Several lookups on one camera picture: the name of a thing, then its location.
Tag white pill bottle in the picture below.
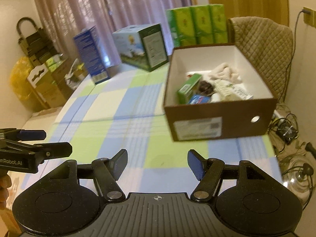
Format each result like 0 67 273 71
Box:
210 93 221 103

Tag blue clear plastic box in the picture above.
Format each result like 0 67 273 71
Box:
188 94 211 105

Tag quilted beige covered chair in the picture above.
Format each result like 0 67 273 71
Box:
228 16 294 100

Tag green tissue pack bundle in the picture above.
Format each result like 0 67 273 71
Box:
166 4 228 47

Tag wall power socket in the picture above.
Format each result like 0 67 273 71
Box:
303 7 316 28

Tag pink curtain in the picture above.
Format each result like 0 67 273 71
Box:
35 0 191 66

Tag white medicine box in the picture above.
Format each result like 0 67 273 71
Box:
214 79 253 101

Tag green medicine box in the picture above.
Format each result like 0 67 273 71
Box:
177 73 202 104

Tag green cow milk box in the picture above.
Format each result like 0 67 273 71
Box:
113 24 169 72

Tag cardboard box with handle cutout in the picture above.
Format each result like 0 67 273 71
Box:
27 64 66 108

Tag black power cable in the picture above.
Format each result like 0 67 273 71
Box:
281 9 311 103

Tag white knitted sock bundle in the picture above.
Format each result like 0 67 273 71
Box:
208 63 242 84

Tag dark brown fuzzy socks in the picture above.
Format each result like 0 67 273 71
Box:
198 80 214 96

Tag yellow plastic bag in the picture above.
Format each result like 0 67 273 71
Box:
9 56 43 112

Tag plaid bed sheet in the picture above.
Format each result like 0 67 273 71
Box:
25 65 281 193

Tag brown cardboard shoe box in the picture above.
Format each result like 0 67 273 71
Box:
163 43 277 141

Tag white plastic bag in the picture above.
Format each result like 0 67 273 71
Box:
65 58 87 90

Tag small black fan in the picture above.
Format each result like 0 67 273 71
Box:
276 122 298 145

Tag blue milk carton box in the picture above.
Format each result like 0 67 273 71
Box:
73 26 110 85

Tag person's left hand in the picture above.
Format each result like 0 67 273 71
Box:
0 174 12 210

